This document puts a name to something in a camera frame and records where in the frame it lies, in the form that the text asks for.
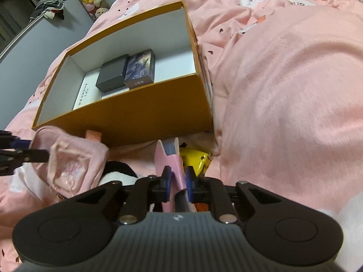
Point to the small orange toy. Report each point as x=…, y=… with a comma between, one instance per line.
x=202, y=207

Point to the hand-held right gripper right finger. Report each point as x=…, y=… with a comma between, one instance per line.
x=189, y=182

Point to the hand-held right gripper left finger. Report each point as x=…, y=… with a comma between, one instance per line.
x=168, y=182

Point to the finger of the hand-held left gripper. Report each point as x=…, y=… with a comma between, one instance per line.
x=17, y=141
x=31, y=155

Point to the grey clothes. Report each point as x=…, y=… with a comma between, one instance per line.
x=49, y=5

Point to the black small box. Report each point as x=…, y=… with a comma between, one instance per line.
x=112, y=73

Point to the white box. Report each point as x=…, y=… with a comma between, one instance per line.
x=88, y=90

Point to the pink printed blanket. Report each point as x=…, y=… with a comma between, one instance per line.
x=283, y=90

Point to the yellow toy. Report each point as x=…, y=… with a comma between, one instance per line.
x=195, y=157

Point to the dark printed small box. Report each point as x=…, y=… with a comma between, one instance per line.
x=140, y=68

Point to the pink fabric pouch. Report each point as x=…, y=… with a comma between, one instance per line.
x=73, y=158

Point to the orange cardboard box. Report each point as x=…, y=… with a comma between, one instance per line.
x=141, y=119

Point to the pink ribbon tag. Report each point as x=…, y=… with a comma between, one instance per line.
x=93, y=136

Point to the white clothes rail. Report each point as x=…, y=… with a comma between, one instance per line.
x=17, y=38

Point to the black white plush toy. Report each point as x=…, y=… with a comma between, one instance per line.
x=119, y=180

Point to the pink case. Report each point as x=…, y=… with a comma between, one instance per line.
x=170, y=158

